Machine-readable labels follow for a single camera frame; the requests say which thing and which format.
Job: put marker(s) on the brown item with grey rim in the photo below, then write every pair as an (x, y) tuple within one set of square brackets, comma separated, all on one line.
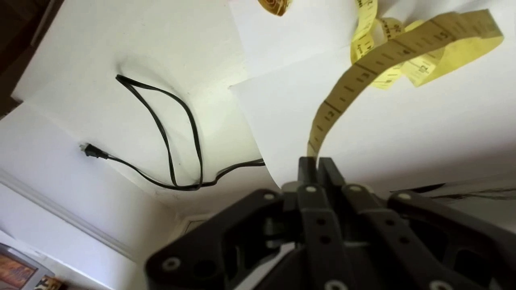
[(22, 271)]

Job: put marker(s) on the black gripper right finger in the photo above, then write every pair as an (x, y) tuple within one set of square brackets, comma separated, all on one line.
[(371, 226)]

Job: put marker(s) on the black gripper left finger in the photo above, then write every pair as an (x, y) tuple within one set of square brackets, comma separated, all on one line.
[(317, 226)]

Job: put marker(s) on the white paper sheet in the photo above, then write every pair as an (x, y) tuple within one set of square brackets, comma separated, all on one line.
[(430, 122), (291, 32)]

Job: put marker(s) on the yellow measuring tape ribbon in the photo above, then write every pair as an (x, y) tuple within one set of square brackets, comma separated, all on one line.
[(376, 64)]

